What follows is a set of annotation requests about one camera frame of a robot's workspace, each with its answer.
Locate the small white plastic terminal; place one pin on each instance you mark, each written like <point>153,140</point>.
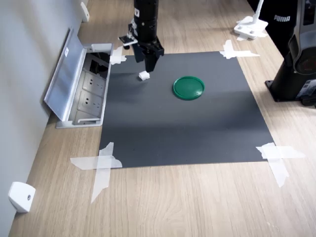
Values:
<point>144,76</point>

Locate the round green lid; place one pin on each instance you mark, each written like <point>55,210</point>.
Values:
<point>188,88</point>

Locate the white tape strip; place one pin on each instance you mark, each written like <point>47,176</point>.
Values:
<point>84,163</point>
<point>279,170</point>
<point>247,53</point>
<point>117,58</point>
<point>229,48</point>
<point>101,177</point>
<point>281,151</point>

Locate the dark grey mat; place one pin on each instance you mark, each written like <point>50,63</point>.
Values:
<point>177,133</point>

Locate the white stand with flat foot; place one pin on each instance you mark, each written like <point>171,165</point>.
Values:
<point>249,28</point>

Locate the small white wall bracket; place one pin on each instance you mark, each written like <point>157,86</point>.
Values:
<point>85,12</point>

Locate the large white corner bracket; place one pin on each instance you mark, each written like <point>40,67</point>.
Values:
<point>21,197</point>

